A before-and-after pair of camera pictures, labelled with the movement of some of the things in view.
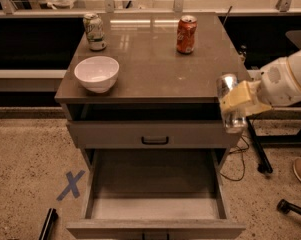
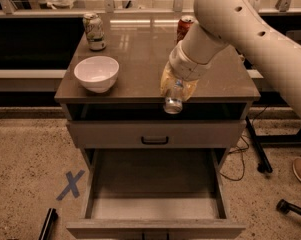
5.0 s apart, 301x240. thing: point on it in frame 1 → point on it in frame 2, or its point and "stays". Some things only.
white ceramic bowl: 97,74 stays
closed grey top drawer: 150,135 stays
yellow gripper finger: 239,95 → 167,78
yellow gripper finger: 255,108 → 188,87
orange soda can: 185,37 stays
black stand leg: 264,165 stays
